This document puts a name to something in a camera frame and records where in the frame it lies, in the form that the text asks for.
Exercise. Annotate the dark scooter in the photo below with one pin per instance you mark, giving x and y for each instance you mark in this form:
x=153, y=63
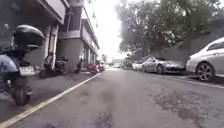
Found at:
x=78, y=66

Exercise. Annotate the grey multi-storey building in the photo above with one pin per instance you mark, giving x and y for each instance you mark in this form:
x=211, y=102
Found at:
x=71, y=50

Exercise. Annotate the red scooter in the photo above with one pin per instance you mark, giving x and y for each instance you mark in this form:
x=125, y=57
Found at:
x=92, y=69

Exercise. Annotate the white car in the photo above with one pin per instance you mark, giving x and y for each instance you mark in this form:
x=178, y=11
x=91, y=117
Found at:
x=213, y=61
x=137, y=66

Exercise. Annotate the grey roadside strip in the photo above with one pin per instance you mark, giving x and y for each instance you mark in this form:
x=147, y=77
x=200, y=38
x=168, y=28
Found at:
x=63, y=83

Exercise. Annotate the grey asphalt road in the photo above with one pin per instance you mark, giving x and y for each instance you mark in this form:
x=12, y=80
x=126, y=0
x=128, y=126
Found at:
x=133, y=100

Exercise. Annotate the grey wall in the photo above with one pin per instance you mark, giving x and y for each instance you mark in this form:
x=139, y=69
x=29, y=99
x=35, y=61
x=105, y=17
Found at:
x=186, y=50

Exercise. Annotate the dark-fronted building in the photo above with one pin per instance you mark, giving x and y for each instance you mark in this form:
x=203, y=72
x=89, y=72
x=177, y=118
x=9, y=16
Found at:
x=33, y=13

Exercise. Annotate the scooter with black top box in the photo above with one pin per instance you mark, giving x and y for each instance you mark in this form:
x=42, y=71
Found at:
x=20, y=90

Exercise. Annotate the row of trees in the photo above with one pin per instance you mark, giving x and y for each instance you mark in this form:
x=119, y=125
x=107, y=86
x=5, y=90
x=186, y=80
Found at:
x=150, y=26

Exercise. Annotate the white painted line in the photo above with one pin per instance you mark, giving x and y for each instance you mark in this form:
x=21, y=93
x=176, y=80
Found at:
x=200, y=82

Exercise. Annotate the yellow painted line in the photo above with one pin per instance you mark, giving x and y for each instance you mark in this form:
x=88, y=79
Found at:
x=50, y=100

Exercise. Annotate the silver car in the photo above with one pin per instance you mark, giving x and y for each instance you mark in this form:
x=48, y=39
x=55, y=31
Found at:
x=156, y=65

